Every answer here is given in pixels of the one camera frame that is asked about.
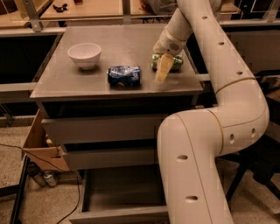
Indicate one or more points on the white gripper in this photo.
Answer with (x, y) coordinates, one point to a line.
(170, 42)

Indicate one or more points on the crushed green soda can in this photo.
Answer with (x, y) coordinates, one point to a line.
(177, 64)

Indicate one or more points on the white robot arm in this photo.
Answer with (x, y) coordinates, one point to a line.
(188, 142)

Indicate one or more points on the crushed blue soda can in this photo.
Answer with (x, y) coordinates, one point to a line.
(124, 76)

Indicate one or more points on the grey top drawer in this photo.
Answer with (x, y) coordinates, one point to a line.
(102, 128)

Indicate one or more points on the grey drawer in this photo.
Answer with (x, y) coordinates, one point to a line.
(102, 128)
(122, 195)
(91, 159)

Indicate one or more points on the grey drawer cabinet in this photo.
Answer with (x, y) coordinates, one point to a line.
(66, 91)

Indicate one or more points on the grey middle drawer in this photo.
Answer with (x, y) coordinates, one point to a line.
(91, 159)

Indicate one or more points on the grey bottom drawer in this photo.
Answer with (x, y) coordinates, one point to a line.
(122, 195)

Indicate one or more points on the grey cloth on desk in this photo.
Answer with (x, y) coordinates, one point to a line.
(159, 7)

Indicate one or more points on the white ceramic bowl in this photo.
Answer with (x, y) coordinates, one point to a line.
(85, 55)

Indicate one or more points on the black object on desk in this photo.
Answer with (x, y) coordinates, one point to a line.
(61, 8)

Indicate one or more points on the black office chair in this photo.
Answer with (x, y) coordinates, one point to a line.
(263, 157)

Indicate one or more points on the brown cardboard box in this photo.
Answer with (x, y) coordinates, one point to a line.
(41, 150)

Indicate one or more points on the white bottle on floor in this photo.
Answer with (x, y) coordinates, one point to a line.
(50, 178)

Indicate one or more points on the dark bottle on floor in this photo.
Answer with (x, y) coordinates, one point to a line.
(35, 173)

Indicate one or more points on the black metal frame leg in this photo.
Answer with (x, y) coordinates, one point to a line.
(17, 190)

